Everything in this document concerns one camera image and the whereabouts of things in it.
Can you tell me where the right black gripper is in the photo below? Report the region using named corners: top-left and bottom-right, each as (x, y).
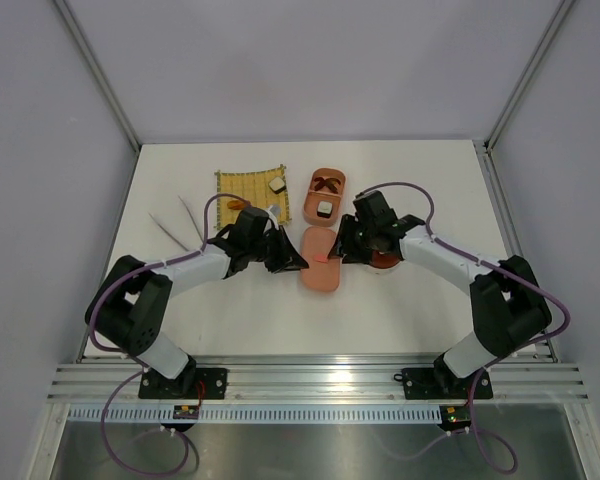
top-left (328, 213), bottom-right (378, 265)

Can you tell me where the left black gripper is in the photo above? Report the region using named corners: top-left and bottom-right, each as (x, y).
top-left (248, 225), bottom-right (308, 274)

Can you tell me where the pink lunch box lid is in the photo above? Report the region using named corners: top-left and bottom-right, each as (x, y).
top-left (301, 226), bottom-right (340, 293)

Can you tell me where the red round bowl lid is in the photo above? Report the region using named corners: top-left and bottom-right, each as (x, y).
top-left (369, 251), bottom-right (401, 270)

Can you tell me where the white black sushi cube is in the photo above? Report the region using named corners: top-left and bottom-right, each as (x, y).
top-left (316, 200), bottom-right (333, 218)

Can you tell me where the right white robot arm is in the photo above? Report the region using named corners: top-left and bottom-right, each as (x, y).
top-left (329, 189), bottom-right (552, 398)

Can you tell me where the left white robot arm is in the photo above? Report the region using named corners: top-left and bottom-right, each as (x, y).
top-left (85, 206), bottom-right (309, 399)

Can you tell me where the pink oval lunch box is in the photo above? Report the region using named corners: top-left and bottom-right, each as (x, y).
top-left (302, 167), bottom-right (346, 227)

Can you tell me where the round metal bowl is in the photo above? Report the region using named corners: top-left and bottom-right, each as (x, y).
top-left (364, 252), bottom-right (401, 275)

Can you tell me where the white brown sushi cube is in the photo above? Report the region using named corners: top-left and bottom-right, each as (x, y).
top-left (268, 176), bottom-right (287, 195)

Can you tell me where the orange carrot piece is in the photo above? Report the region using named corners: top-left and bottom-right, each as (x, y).
top-left (227, 200), bottom-right (250, 211)

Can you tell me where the yellow bamboo mat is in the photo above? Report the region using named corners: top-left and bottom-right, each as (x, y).
top-left (215, 164), bottom-right (292, 225)

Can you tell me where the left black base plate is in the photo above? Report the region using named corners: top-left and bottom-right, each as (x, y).
top-left (138, 366), bottom-right (228, 400)

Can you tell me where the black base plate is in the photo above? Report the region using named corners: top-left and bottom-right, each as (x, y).
top-left (393, 367), bottom-right (494, 400)
top-left (138, 366), bottom-right (228, 400)

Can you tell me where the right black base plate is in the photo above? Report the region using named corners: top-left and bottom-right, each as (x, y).
top-left (393, 367), bottom-right (494, 400)

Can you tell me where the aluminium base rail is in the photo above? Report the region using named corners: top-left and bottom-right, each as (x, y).
top-left (47, 353), bottom-right (589, 405)

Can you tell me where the right aluminium frame post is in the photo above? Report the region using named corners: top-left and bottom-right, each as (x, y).
top-left (483, 0), bottom-right (578, 154)

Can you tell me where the aluminium frame post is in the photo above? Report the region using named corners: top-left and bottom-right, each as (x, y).
top-left (51, 0), bottom-right (142, 157)
top-left (483, 0), bottom-right (578, 154)

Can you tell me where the white slotted cable duct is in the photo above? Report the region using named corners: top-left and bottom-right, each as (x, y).
top-left (68, 404), bottom-right (442, 425)

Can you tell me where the left aluminium frame post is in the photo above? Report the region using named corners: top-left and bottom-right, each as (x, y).
top-left (51, 0), bottom-right (142, 157)

